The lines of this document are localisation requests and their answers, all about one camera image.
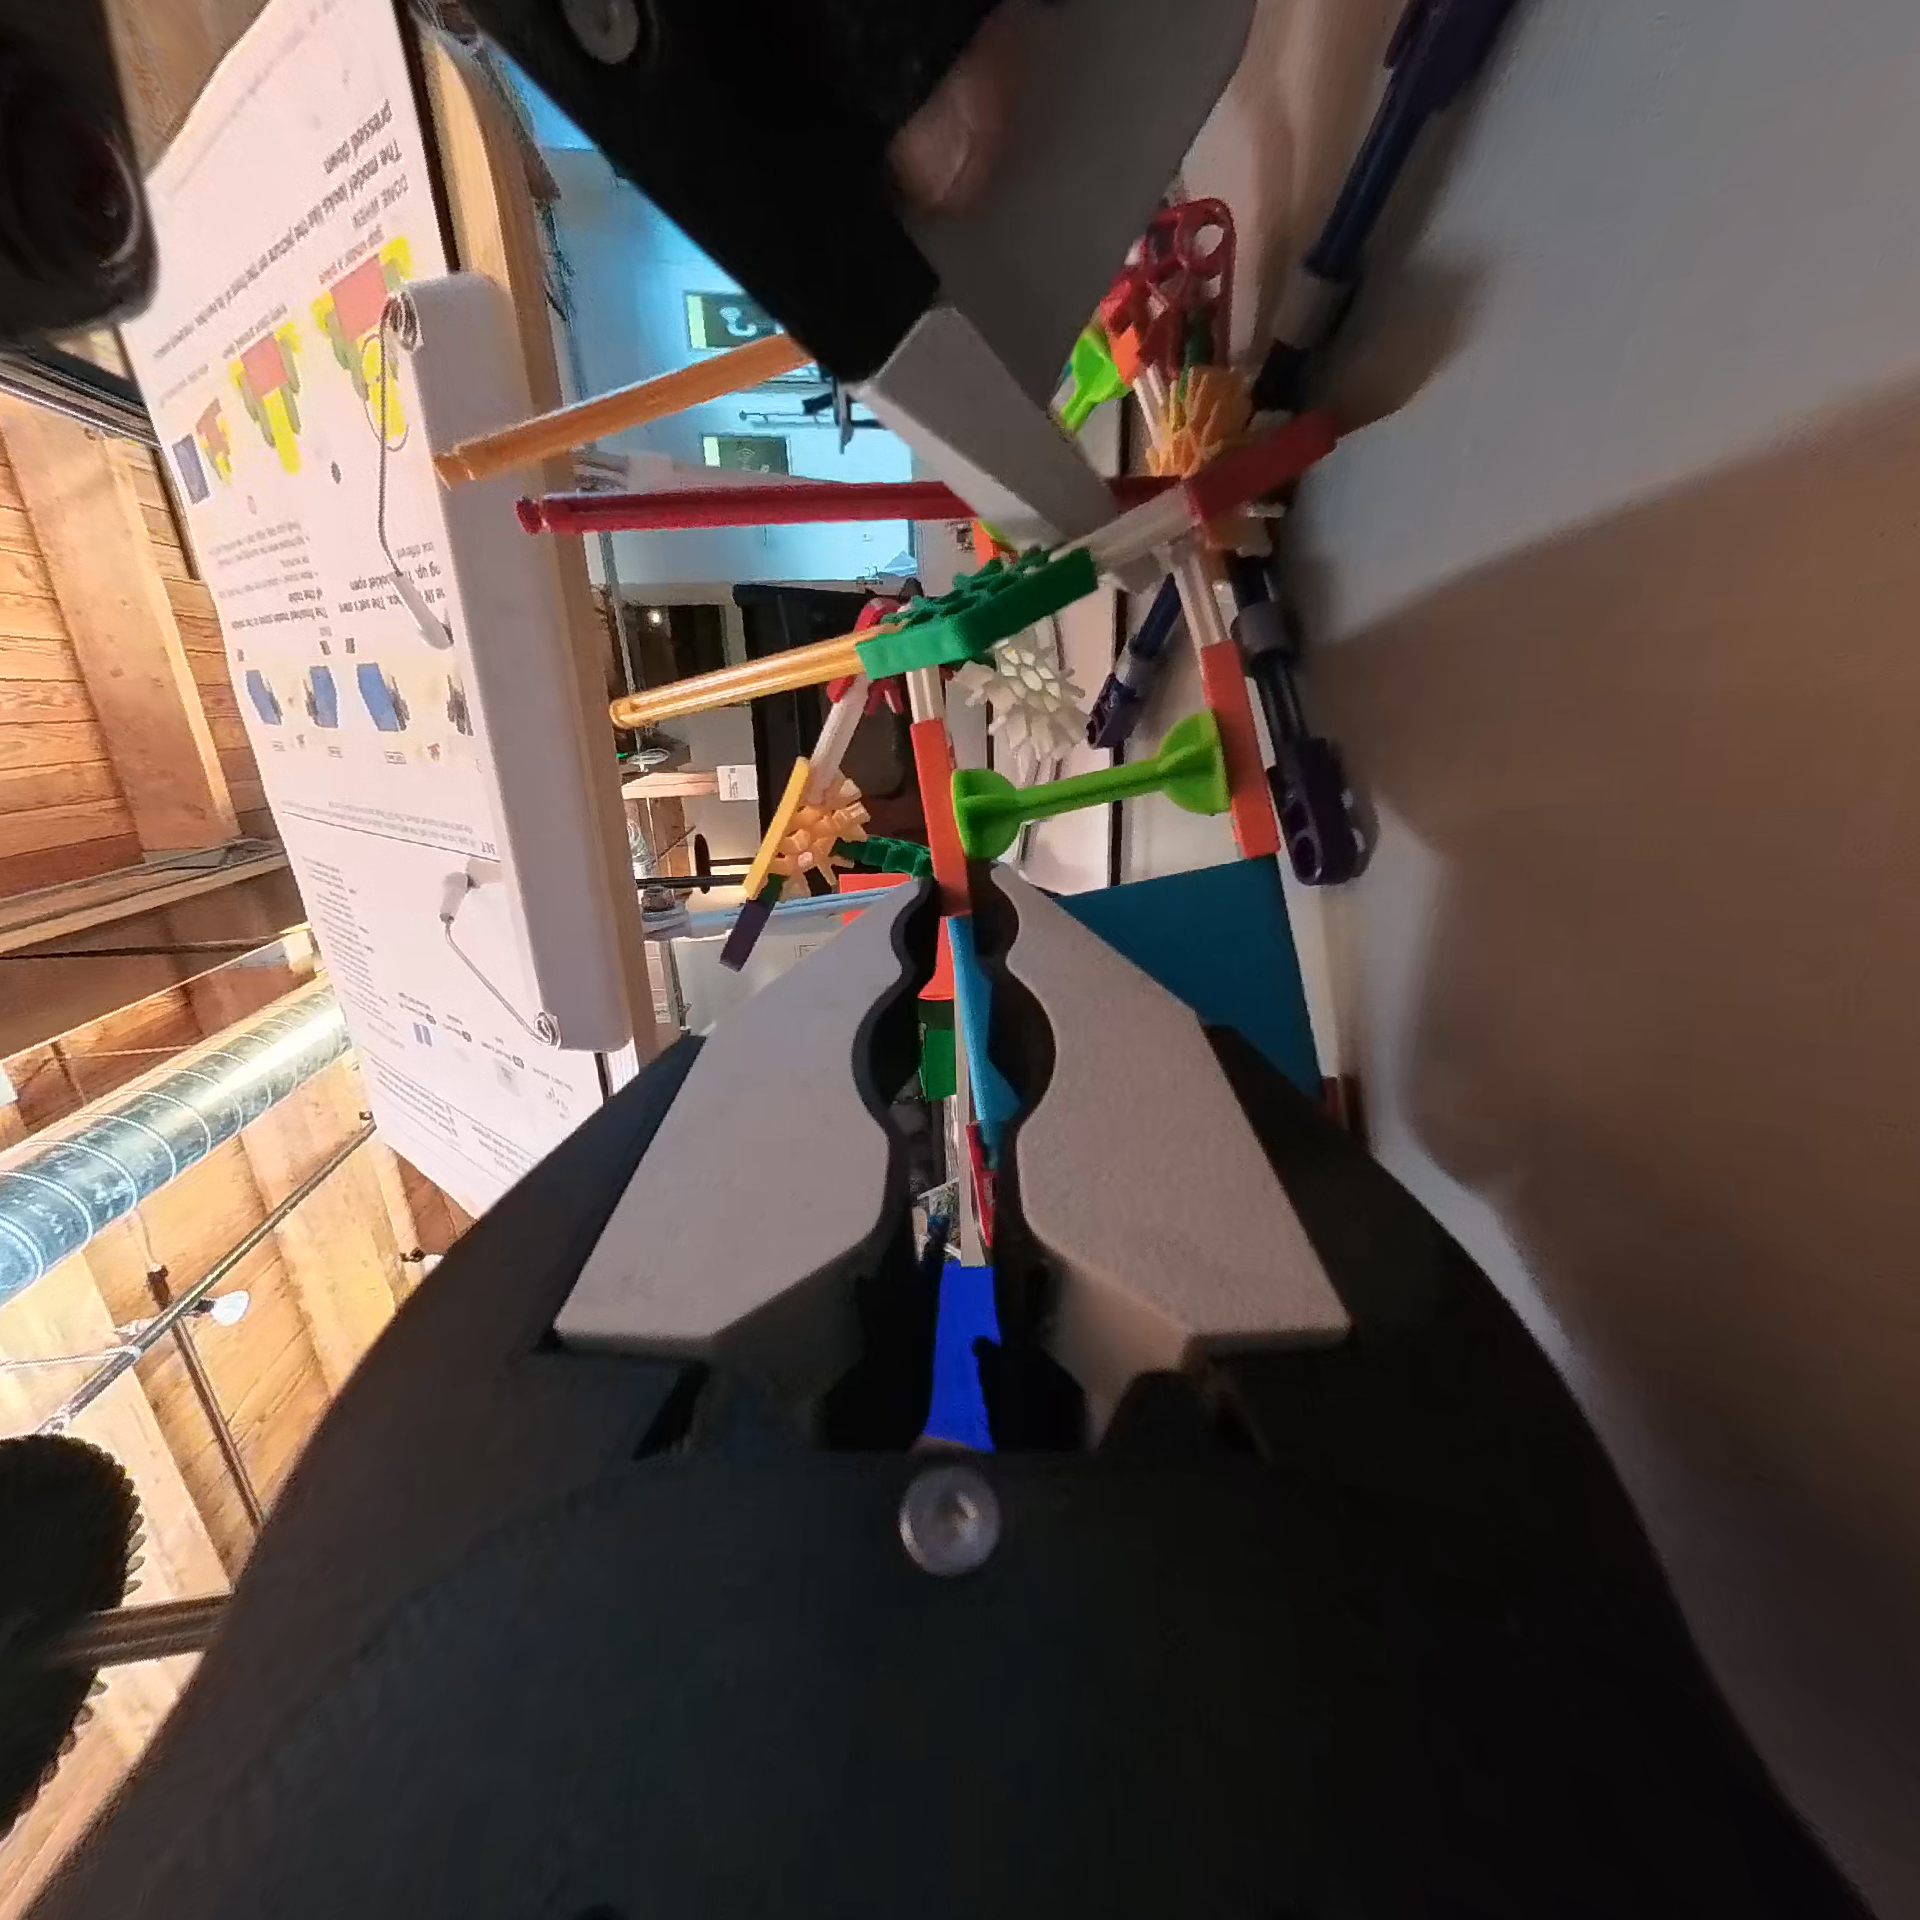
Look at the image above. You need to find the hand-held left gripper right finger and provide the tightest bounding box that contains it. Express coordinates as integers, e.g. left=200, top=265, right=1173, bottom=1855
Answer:
left=982, top=865, right=1354, bottom=1401

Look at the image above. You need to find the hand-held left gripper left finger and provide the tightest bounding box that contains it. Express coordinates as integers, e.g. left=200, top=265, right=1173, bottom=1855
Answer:
left=551, top=873, right=936, bottom=1385

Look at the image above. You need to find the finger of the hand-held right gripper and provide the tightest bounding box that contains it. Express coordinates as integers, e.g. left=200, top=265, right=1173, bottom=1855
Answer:
left=853, top=306, right=1125, bottom=554
left=895, top=0, right=1260, bottom=413

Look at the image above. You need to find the blue panel toy seat assembly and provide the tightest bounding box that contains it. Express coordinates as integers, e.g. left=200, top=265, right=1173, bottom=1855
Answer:
left=907, top=639, right=1327, bottom=1269

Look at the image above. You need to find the colourful toy wheel model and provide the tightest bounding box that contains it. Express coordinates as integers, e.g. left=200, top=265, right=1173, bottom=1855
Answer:
left=435, top=0, right=1379, bottom=976

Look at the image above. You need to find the person's right hand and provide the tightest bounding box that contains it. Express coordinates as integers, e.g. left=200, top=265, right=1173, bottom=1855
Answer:
left=887, top=37, right=1037, bottom=216

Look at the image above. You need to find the white document stand with sheet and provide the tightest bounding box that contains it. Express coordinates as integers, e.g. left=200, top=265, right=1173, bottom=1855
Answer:
left=117, top=0, right=605, bottom=1221

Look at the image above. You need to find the dark round object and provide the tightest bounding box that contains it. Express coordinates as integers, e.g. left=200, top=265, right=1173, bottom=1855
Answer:
left=0, top=0, right=159, bottom=336

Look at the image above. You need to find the black round brush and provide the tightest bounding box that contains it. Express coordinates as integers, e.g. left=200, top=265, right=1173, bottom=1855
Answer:
left=0, top=1432, right=226, bottom=1828

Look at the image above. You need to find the silver duct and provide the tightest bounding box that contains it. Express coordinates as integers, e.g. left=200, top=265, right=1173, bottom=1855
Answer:
left=0, top=984, right=357, bottom=1309

